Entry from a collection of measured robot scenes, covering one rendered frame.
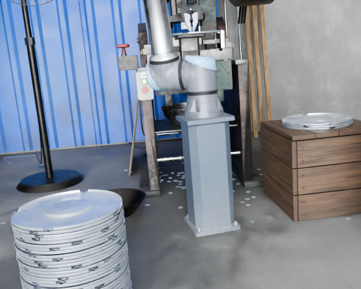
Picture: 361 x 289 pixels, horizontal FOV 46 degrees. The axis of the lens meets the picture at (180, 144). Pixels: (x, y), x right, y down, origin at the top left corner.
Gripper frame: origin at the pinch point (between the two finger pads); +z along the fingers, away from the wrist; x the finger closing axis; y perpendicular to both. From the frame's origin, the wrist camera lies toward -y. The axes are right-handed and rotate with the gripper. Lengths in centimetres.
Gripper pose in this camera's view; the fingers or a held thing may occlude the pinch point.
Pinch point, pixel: (192, 30)
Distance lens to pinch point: 201.3
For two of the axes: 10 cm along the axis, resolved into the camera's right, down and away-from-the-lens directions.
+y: -0.6, -2.0, 9.8
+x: -9.9, 0.9, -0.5
